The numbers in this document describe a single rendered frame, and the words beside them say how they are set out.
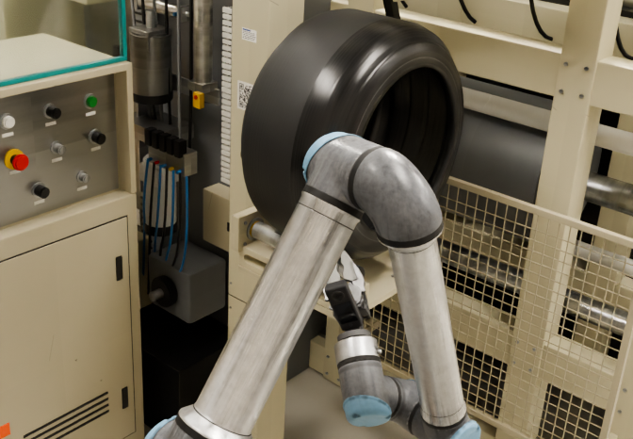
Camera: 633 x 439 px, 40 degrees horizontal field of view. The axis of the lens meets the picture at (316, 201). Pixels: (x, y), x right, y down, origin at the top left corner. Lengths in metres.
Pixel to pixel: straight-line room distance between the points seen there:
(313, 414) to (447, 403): 1.42
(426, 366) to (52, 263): 1.12
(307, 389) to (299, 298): 1.71
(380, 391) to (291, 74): 0.70
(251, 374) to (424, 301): 0.32
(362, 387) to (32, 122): 1.06
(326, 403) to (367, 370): 1.37
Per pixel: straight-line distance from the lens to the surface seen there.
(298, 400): 3.16
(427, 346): 1.62
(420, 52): 2.01
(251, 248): 2.25
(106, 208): 2.44
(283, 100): 1.92
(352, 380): 1.79
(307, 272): 1.51
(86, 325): 2.54
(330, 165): 1.52
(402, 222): 1.44
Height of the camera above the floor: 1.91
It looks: 24 degrees down
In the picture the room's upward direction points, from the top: 3 degrees clockwise
